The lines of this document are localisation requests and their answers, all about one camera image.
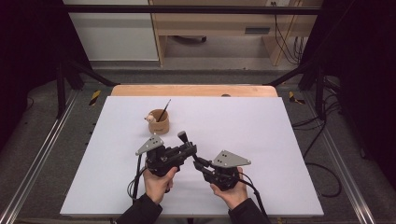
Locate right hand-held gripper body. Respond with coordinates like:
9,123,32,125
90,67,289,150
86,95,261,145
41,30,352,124
202,149,252,191

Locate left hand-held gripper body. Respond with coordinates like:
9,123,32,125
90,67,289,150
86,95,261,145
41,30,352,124
134,133,180,178

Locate thick black makeup brush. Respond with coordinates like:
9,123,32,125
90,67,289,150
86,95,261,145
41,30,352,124
177,130,200,161

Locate wooden cup with animal figure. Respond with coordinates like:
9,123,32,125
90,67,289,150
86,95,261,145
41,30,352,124
144,108,171,135

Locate thin black brush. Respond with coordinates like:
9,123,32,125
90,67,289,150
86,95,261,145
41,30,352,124
156,98,172,123

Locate person's right hand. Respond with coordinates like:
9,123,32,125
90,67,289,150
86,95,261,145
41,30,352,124
209,166,249,211

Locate person's left hand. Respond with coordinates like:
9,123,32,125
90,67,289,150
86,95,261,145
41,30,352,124
142,167,179,205

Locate white table board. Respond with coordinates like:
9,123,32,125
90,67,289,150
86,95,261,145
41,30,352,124
59,95,325,217

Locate light wooden desk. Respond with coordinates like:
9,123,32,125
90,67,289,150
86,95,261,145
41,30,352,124
148,0,325,67

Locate white cabinet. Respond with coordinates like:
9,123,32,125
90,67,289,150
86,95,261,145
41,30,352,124
61,0,160,63

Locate dark curtain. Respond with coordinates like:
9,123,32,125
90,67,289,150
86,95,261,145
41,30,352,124
0,0,92,147
298,0,396,190

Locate left hand-held gripper cable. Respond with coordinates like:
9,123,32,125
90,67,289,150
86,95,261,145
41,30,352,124
126,153,148,205

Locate hand-held gripper cable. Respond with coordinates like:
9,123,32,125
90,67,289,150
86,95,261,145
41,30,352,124
237,172,271,222
126,153,148,205

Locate right hand-held gripper cable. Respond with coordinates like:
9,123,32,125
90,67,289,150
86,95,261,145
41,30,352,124
237,172,271,222

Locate black floor cables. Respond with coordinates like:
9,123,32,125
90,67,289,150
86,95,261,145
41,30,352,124
290,76,344,161

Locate black looped floor cable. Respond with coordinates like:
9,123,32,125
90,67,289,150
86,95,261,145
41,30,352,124
304,161,343,199

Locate black metal frame stand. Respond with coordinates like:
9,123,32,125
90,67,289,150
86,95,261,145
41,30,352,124
264,60,328,120
55,59,120,119

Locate aluminium floor rail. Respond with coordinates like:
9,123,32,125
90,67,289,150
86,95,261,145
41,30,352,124
0,90,80,224
303,91,379,224

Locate grey desk handle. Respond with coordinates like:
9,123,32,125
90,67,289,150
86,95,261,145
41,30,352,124
244,27,271,35

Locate black horizontal frame bar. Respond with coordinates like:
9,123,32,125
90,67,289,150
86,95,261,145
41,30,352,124
62,4,323,16

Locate thin black floor cable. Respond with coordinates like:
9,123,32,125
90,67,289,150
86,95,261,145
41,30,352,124
18,96,35,115

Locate bundle of hanging black cables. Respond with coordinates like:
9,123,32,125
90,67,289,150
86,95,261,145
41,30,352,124
272,1,307,65

